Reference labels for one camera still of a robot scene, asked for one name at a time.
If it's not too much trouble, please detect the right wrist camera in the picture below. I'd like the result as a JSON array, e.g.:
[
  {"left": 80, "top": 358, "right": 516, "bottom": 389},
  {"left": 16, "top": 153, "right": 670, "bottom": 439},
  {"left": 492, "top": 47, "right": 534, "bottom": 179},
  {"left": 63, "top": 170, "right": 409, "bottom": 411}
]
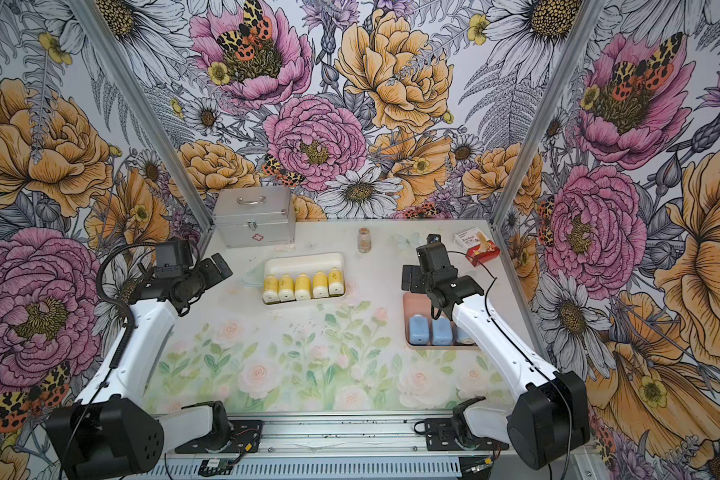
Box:
[{"left": 416, "top": 234, "right": 458, "bottom": 284}]

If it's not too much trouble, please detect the red white small box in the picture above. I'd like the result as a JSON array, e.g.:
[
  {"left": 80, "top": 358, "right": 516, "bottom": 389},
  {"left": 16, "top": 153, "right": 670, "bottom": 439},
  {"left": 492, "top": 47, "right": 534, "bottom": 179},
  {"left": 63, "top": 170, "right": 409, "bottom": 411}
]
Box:
[{"left": 454, "top": 227, "right": 500, "bottom": 266}]

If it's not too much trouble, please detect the yellow pencil sharpener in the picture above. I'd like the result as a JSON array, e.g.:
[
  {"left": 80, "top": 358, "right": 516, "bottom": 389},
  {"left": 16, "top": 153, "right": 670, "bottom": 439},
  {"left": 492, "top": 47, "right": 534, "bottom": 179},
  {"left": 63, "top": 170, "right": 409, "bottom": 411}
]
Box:
[
  {"left": 278, "top": 274, "right": 295, "bottom": 303},
  {"left": 262, "top": 275, "right": 280, "bottom": 304},
  {"left": 328, "top": 268, "right": 345, "bottom": 296},
  {"left": 312, "top": 271, "right": 329, "bottom": 299},
  {"left": 294, "top": 273, "right": 312, "bottom": 301}
]

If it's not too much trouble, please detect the aluminium rail frame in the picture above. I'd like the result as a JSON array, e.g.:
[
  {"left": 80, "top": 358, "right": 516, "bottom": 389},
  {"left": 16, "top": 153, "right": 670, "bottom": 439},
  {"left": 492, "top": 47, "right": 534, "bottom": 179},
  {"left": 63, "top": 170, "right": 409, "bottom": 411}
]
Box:
[{"left": 113, "top": 407, "right": 607, "bottom": 480}]

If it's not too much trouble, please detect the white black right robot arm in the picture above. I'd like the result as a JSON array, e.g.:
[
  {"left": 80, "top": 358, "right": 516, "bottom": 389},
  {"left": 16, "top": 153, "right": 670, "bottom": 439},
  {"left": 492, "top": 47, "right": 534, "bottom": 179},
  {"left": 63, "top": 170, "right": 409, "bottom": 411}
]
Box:
[{"left": 401, "top": 265, "right": 590, "bottom": 470}]

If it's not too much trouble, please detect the white plastic tray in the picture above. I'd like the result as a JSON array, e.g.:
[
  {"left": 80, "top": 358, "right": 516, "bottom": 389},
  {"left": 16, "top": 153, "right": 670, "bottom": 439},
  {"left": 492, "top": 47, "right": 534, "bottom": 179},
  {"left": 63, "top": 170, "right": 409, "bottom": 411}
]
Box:
[{"left": 264, "top": 252, "right": 346, "bottom": 303}]

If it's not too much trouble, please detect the blue pencil sharpener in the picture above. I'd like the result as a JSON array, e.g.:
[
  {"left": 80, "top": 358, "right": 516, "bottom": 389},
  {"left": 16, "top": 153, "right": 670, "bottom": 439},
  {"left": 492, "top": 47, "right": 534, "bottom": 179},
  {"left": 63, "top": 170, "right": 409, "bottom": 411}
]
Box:
[
  {"left": 431, "top": 317, "right": 454, "bottom": 347},
  {"left": 455, "top": 326, "right": 475, "bottom": 346},
  {"left": 408, "top": 314, "right": 431, "bottom": 346}
]

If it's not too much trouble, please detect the silver metal case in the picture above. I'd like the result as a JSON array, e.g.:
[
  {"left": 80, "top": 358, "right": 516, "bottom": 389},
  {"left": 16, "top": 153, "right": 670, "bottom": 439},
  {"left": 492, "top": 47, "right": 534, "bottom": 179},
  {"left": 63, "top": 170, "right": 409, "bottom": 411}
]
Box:
[{"left": 213, "top": 186, "right": 296, "bottom": 248}]

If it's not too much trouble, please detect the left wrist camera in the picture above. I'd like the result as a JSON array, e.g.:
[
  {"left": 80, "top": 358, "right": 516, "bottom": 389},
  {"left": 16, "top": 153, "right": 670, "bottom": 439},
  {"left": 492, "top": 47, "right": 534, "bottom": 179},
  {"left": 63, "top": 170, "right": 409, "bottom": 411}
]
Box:
[{"left": 155, "top": 239, "right": 193, "bottom": 272}]

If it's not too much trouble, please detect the small glass bottle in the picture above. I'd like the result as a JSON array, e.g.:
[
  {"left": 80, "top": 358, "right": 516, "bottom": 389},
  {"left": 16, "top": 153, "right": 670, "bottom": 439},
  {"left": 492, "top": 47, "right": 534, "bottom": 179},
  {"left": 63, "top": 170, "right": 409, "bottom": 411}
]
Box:
[{"left": 357, "top": 227, "right": 372, "bottom": 253}]

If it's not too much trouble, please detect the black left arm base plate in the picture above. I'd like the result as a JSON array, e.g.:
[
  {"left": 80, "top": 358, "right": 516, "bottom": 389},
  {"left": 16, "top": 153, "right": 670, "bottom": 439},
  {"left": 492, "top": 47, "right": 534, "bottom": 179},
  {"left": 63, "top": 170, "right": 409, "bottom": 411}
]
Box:
[{"left": 175, "top": 419, "right": 263, "bottom": 455}]

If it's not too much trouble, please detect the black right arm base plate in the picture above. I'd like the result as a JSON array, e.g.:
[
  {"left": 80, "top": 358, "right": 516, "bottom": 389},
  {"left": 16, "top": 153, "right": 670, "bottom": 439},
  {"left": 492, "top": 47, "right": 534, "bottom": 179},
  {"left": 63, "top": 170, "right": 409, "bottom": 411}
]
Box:
[{"left": 413, "top": 418, "right": 510, "bottom": 453}]

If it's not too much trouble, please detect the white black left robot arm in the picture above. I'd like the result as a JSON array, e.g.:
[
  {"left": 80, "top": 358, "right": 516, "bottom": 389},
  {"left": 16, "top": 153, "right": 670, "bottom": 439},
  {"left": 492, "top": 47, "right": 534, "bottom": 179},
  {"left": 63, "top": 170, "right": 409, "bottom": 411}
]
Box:
[{"left": 45, "top": 239, "right": 232, "bottom": 479}]

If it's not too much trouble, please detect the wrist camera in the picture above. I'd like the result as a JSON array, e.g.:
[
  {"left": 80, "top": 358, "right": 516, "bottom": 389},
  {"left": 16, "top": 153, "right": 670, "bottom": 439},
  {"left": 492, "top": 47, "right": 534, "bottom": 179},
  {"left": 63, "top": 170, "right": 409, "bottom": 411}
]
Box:
[
  {"left": 155, "top": 239, "right": 193, "bottom": 272},
  {"left": 416, "top": 234, "right": 458, "bottom": 284}
]

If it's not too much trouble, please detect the pink plastic tray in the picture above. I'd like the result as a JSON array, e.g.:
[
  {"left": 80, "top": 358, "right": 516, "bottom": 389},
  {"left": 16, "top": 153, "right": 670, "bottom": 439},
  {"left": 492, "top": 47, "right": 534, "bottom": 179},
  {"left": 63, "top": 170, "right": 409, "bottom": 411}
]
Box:
[{"left": 402, "top": 293, "right": 478, "bottom": 350}]

